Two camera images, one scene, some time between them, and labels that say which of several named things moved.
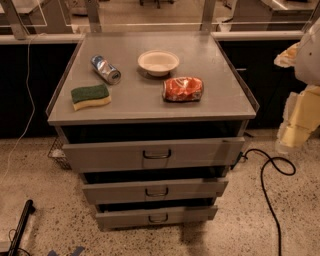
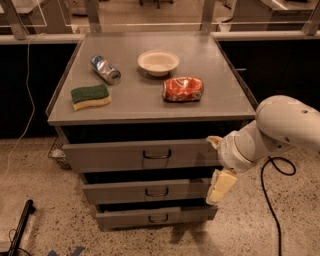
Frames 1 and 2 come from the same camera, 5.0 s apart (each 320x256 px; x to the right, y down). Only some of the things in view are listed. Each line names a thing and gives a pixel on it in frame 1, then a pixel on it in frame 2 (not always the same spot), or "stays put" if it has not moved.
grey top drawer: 153,155 stays put
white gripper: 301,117 → 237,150
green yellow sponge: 89,96 stays put
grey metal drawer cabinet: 154,122 stays put
